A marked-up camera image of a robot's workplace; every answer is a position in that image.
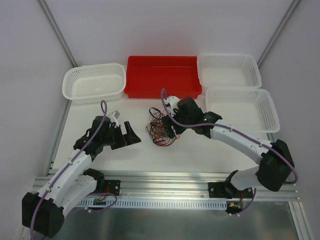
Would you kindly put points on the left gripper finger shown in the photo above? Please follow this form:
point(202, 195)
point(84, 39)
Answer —
point(130, 137)
point(117, 139)

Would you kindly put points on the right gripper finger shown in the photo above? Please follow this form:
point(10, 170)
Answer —
point(167, 123)
point(179, 128)

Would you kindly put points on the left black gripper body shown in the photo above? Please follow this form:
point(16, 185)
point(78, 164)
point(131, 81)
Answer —
point(121, 139)

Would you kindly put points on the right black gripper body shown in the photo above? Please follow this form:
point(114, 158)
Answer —
point(173, 120)

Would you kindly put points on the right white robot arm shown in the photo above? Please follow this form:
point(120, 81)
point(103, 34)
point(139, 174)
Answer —
point(273, 160)

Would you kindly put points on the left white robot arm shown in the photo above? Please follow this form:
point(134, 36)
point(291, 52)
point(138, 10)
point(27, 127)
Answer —
point(45, 211)

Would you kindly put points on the white oval perforated basket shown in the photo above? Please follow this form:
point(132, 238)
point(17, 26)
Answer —
point(93, 83)

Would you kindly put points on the white far rectangular basket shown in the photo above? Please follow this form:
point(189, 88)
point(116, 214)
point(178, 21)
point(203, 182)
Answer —
point(228, 70)

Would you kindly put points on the white rectangular basket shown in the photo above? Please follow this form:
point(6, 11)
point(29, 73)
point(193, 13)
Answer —
point(249, 109)
point(228, 70)

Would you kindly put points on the red plastic bin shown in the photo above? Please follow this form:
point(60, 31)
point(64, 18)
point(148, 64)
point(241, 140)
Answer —
point(146, 76)

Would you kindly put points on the white near rectangular basket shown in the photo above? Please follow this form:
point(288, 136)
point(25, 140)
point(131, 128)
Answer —
point(249, 109)

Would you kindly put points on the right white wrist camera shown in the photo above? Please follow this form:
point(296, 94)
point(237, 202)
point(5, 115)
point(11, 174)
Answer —
point(171, 102)

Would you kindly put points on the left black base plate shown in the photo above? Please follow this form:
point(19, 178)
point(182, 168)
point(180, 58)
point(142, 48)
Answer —
point(108, 186)

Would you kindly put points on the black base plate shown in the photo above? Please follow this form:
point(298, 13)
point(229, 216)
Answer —
point(108, 186)
point(217, 190)

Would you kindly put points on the aluminium mounting rail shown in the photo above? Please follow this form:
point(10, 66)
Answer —
point(176, 185)

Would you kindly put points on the white slotted cable duct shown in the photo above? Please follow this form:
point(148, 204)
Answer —
point(175, 204)

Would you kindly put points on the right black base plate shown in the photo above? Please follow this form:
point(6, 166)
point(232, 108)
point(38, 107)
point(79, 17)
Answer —
point(217, 190)

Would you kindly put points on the left aluminium frame post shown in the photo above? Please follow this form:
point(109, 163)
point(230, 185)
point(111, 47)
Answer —
point(57, 32)

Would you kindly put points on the aluminium frame post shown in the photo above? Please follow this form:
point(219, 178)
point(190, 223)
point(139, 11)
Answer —
point(294, 4)
point(57, 32)

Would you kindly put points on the right aluminium frame post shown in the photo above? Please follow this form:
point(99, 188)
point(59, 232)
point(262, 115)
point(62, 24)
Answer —
point(294, 4)

